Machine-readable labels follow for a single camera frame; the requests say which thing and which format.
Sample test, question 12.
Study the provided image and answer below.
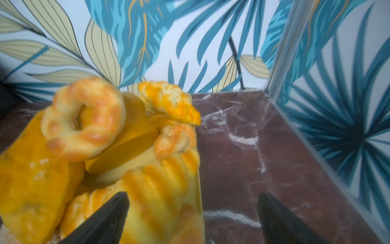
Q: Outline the yellow smooth bread roll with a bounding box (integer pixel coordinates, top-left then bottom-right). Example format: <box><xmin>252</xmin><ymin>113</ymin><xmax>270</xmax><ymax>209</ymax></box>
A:
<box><xmin>84</xmin><ymin>93</ymin><xmax>157</xmax><ymax>187</ymax></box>

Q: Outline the ring shaped twisted bread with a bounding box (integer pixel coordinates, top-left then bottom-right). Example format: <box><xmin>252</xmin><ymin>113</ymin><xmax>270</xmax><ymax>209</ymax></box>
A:
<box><xmin>41</xmin><ymin>76</ymin><xmax>126</xmax><ymax>162</ymax></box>

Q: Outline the right aluminium corner post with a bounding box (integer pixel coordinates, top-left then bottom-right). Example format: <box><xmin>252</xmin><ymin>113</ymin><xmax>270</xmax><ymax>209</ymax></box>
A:
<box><xmin>265</xmin><ymin>0</ymin><xmax>315</xmax><ymax>103</ymax></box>

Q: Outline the orange crumbed bread loaf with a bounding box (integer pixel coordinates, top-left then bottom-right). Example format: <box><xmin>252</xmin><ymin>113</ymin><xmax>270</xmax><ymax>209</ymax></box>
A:
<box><xmin>1</xmin><ymin>111</ymin><xmax>84</xmax><ymax>244</ymax></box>

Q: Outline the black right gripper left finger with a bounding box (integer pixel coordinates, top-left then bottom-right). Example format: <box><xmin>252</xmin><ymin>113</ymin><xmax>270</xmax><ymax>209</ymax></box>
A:
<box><xmin>61</xmin><ymin>192</ymin><xmax>130</xmax><ymax>244</ymax></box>

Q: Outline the braided golden bread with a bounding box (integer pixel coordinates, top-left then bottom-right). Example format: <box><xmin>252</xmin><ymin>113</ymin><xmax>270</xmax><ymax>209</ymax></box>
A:
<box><xmin>139</xmin><ymin>81</ymin><xmax>201</xmax><ymax>126</ymax></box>

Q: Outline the small knotted bread roll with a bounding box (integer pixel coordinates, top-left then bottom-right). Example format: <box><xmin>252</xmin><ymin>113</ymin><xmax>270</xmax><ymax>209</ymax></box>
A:
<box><xmin>153</xmin><ymin>123</ymin><xmax>197</xmax><ymax>160</ymax></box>

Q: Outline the round flat bun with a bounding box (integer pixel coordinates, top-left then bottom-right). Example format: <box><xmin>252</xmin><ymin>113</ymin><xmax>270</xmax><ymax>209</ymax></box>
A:
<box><xmin>170</xmin><ymin>202</ymin><xmax>204</xmax><ymax>244</ymax></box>

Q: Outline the long striped bread loaf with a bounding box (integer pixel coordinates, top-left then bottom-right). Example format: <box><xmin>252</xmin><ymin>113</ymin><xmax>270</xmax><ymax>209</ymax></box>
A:
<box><xmin>60</xmin><ymin>148</ymin><xmax>200</xmax><ymax>244</ymax></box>

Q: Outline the yellow plastic tray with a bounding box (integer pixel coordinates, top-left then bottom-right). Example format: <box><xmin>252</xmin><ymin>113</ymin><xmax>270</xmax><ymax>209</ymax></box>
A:
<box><xmin>184</xmin><ymin>171</ymin><xmax>206</xmax><ymax>244</ymax></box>

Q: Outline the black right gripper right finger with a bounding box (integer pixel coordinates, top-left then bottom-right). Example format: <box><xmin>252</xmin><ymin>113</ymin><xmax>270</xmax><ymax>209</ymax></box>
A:
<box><xmin>258</xmin><ymin>193</ymin><xmax>327</xmax><ymax>244</ymax></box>

